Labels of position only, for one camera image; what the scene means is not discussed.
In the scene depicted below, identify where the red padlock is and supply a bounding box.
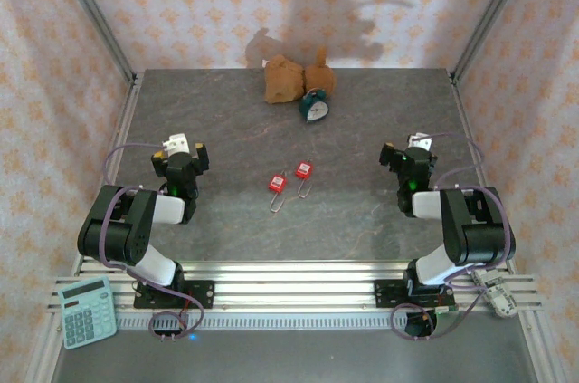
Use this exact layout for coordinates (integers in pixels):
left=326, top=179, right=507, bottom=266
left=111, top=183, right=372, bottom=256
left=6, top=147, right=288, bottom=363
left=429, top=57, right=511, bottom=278
left=267, top=174, right=289, bottom=215
left=294, top=161, right=315, bottom=200

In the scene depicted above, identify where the dark green alarm clock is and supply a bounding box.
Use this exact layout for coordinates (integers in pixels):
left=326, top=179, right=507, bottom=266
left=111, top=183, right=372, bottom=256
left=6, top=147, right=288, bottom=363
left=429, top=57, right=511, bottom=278
left=298, top=88, right=330, bottom=124

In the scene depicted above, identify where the brown plush toy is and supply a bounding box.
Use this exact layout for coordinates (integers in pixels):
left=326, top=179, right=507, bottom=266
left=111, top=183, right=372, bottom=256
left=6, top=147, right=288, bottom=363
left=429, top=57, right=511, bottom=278
left=263, top=45, right=337, bottom=105

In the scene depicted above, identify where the white printed packet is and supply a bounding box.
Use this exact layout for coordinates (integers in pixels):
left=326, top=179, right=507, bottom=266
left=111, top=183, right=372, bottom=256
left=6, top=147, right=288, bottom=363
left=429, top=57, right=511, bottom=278
left=470, top=268, right=521, bottom=320

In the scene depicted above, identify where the mint green calculator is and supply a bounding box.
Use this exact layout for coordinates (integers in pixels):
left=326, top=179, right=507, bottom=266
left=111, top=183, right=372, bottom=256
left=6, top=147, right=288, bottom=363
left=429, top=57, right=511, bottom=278
left=56, top=276, right=119, bottom=350

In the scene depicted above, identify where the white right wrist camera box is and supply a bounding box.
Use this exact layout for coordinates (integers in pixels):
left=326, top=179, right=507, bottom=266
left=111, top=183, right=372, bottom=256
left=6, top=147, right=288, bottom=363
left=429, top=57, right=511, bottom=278
left=406, top=131, right=433, bottom=152

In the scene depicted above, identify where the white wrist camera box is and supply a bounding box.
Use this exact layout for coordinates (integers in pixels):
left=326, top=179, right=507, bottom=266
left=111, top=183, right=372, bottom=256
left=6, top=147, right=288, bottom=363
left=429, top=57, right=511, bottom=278
left=406, top=131, right=433, bottom=152
left=161, top=132, right=190, bottom=158

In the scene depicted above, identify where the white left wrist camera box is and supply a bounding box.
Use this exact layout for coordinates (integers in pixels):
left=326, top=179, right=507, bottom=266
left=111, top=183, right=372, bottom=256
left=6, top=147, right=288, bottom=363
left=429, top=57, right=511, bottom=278
left=161, top=132, right=190, bottom=158

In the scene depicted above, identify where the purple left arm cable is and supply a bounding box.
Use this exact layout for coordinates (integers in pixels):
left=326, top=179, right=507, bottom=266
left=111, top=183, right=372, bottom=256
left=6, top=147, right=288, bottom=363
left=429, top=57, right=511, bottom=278
left=98, top=141, right=205, bottom=343

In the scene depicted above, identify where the aluminium side rail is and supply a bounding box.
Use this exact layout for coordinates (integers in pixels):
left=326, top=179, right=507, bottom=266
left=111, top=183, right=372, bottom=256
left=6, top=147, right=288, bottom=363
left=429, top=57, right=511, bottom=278
left=450, top=72, right=560, bottom=383
left=24, top=74, right=146, bottom=383

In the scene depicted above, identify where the aluminium frame post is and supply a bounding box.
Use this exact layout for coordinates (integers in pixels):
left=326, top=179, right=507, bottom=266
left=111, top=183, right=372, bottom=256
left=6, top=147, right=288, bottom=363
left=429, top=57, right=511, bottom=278
left=48, top=0, right=139, bottom=85
left=450, top=0, right=539, bottom=85

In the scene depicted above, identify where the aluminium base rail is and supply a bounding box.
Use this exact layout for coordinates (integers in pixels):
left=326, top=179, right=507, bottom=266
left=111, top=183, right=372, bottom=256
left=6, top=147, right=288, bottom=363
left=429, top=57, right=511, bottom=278
left=47, top=259, right=542, bottom=332

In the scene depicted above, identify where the slotted grey cable duct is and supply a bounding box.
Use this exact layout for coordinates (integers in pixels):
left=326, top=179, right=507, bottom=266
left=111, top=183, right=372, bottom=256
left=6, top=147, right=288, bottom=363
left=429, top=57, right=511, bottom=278
left=115, top=313, right=411, bottom=330

